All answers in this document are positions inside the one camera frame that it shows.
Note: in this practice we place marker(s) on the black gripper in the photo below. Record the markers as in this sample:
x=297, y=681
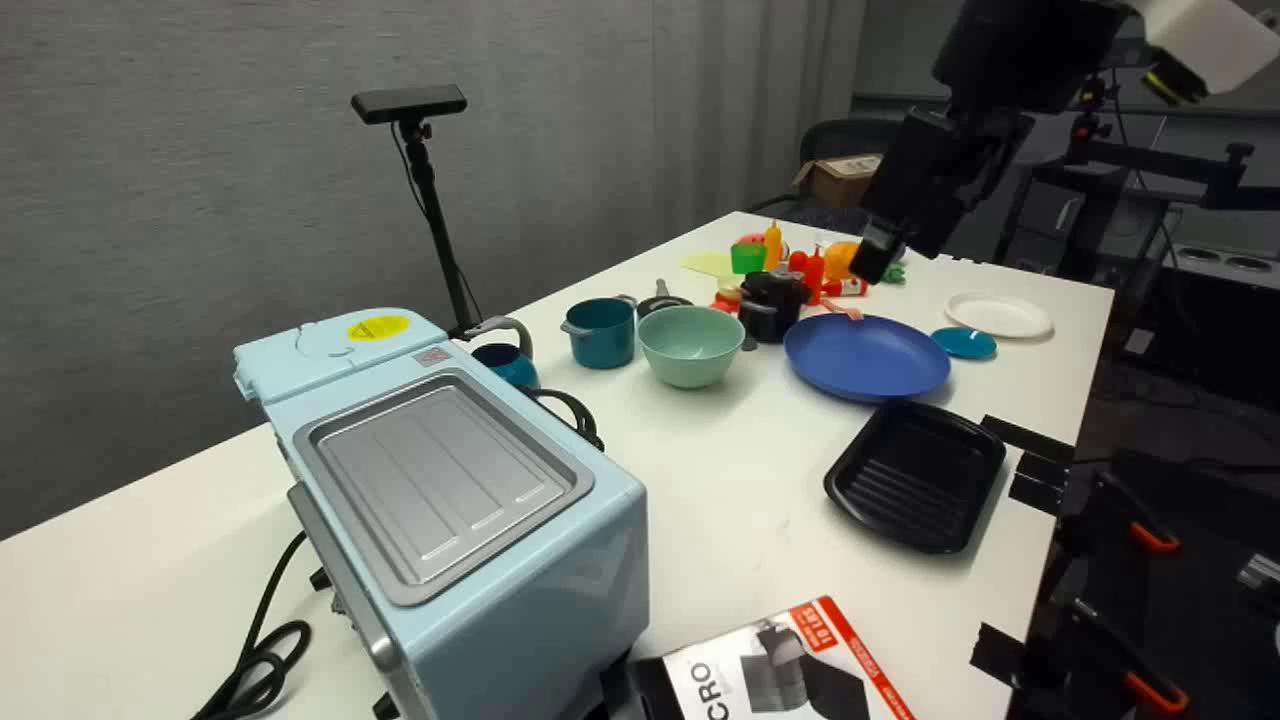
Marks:
x=943, y=165

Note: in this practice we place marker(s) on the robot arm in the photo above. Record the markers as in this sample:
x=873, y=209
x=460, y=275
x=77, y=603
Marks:
x=1040, y=47

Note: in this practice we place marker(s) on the small metal pan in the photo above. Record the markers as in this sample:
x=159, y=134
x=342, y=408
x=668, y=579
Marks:
x=662, y=301

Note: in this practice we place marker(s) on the black square grill pan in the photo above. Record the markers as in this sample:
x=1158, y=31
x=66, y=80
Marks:
x=919, y=475

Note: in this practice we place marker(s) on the orange plastic toy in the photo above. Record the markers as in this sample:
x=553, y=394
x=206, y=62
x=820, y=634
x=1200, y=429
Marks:
x=836, y=262

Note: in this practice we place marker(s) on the orange plastic fork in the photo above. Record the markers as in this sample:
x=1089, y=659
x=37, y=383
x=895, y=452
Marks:
x=842, y=309

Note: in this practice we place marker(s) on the red plastic cup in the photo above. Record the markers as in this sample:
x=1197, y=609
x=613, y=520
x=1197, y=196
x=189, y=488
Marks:
x=804, y=271

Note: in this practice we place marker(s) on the cardboard box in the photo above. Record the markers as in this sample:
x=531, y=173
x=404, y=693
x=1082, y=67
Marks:
x=836, y=179

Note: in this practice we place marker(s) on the orange plastic cup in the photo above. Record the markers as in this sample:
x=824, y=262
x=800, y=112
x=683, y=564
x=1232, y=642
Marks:
x=773, y=247

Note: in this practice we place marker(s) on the large blue plate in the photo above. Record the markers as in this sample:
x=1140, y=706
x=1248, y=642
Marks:
x=864, y=357

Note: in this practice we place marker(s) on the green plastic cup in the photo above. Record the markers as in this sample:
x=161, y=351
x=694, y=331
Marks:
x=750, y=259

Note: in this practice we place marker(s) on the small teal plate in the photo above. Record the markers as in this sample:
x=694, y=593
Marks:
x=967, y=344

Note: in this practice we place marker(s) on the white plate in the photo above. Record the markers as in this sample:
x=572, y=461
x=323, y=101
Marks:
x=1000, y=319

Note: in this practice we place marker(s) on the mint green bowl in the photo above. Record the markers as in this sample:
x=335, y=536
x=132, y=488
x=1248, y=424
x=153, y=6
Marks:
x=688, y=351

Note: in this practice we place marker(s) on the teal toy pot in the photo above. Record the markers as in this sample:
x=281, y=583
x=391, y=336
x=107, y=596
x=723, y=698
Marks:
x=603, y=332

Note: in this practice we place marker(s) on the black clamp with orange tip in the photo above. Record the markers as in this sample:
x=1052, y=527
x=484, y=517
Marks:
x=1135, y=674
x=1135, y=520

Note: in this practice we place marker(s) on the small teal mug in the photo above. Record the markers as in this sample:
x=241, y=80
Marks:
x=507, y=362

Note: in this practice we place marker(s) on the light blue toaster oven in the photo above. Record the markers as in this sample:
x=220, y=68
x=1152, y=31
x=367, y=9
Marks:
x=442, y=492

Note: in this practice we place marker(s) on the black camera stand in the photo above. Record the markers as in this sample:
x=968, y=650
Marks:
x=438, y=221

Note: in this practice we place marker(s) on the black camera bar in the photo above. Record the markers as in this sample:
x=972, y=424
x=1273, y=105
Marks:
x=409, y=101

